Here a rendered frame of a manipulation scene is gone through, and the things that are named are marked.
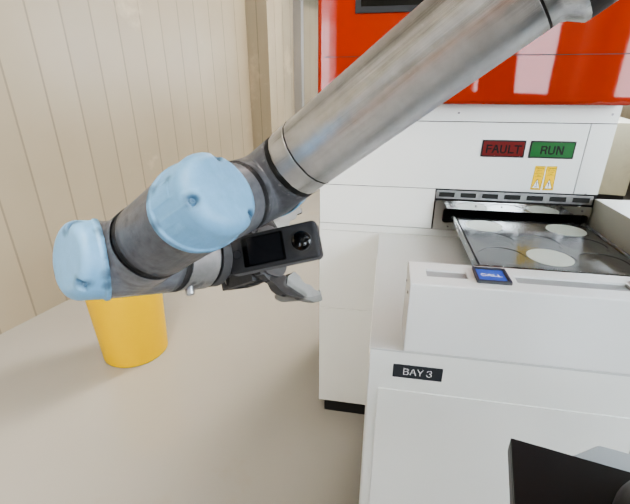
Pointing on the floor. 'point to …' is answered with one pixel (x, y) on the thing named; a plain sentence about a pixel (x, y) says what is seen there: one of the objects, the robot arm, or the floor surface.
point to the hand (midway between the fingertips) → (315, 252)
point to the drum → (129, 329)
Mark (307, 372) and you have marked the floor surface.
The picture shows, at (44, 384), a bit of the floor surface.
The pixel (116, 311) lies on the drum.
